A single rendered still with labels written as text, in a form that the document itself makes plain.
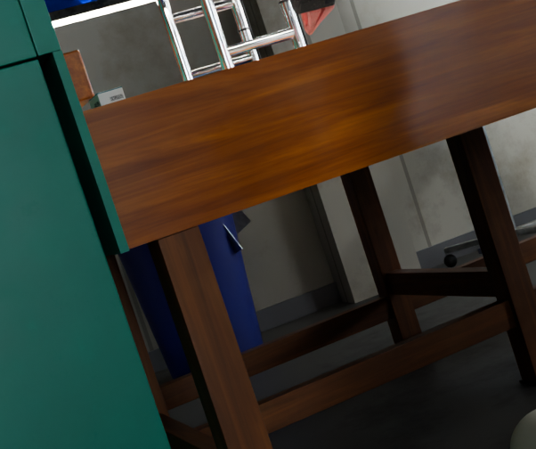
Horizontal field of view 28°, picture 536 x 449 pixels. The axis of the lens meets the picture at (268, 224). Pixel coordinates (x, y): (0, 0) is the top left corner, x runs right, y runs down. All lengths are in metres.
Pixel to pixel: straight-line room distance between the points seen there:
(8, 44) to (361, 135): 0.50
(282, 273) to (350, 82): 2.67
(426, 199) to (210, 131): 2.97
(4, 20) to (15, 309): 0.35
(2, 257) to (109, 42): 2.79
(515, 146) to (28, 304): 3.43
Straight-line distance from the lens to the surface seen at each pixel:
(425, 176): 4.34
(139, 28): 4.08
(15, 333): 1.31
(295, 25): 2.01
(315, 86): 1.47
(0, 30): 1.34
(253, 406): 1.43
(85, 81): 1.50
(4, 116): 1.32
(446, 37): 1.58
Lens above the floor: 0.64
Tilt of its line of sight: 4 degrees down
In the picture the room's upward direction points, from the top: 18 degrees counter-clockwise
